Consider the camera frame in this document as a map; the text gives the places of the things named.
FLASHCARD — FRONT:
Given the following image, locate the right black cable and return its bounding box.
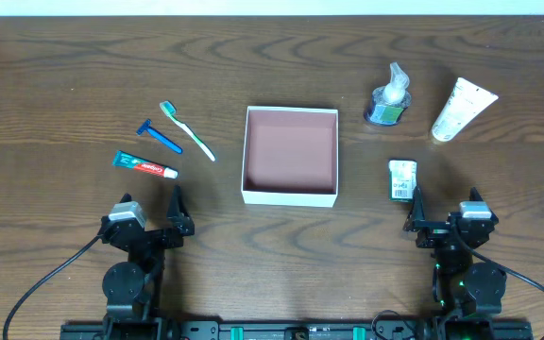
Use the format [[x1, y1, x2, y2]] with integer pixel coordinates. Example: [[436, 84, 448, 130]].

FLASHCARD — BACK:
[[450, 224, 544, 340]]

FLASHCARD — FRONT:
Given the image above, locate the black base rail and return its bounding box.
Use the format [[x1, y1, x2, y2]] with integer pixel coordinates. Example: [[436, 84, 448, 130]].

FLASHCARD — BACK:
[[59, 317, 534, 340]]

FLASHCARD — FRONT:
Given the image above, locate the white open cardboard box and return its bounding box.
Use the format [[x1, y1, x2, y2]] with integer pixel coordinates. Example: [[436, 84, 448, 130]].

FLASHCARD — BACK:
[[241, 106, 339, 208]]

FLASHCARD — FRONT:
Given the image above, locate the green white small packet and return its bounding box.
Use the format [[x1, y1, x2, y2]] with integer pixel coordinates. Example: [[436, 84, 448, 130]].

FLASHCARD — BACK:
[[388, 160, 417, 202]]

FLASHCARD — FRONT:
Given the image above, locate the Colgate toothpaste tube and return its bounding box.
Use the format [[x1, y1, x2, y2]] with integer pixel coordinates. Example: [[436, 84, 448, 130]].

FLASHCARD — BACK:
[[112, 151, 179, 179]]

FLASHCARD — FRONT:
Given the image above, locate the left black cable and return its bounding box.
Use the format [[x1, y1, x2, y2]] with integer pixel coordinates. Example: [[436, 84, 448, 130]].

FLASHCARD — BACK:
[[1, 233, 104, 340]]

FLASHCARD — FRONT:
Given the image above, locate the black cable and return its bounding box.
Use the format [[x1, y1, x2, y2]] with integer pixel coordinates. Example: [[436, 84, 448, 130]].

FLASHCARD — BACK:
[[1, 233, 104, 340], [450, 224, 544, 340]]

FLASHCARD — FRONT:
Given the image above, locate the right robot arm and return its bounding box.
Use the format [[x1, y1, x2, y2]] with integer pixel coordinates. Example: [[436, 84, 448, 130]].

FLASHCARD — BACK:
[[403, 188, 506, 339]]

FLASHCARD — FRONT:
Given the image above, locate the blue disposable razor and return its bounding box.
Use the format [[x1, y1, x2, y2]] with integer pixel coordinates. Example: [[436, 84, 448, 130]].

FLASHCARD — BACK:
[[136, 119, 183, 154]]

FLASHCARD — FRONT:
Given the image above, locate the green white toothbrush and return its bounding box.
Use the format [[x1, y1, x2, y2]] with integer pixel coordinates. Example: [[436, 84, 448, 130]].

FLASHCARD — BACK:
[[160, 100, 216, 162]]

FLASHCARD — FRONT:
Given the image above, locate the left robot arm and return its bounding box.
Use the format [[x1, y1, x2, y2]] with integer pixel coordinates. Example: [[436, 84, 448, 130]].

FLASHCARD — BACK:
[[97, 186, 195, 324]]

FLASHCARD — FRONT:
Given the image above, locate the clear pump soap bottle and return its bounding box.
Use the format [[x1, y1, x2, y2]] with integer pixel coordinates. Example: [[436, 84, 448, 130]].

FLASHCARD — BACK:
[[364, 62, 412, 127]]

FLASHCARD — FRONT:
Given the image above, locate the white lotion tube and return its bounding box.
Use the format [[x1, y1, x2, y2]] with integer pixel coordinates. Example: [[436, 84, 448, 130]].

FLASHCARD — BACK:
[[431, 77, 499, 143]]

